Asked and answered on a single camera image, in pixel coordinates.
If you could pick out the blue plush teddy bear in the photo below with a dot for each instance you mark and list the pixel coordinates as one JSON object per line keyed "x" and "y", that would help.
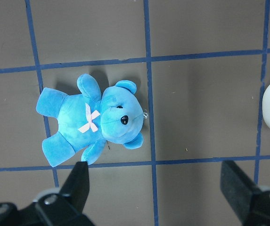
{"x": 87, "y": 121}

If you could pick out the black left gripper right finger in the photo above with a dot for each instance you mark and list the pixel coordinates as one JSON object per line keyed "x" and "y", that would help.
{"x": 249, "y": 201}

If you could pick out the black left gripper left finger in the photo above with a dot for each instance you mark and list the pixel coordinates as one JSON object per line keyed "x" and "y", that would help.
{"x": 61, "y": 208}

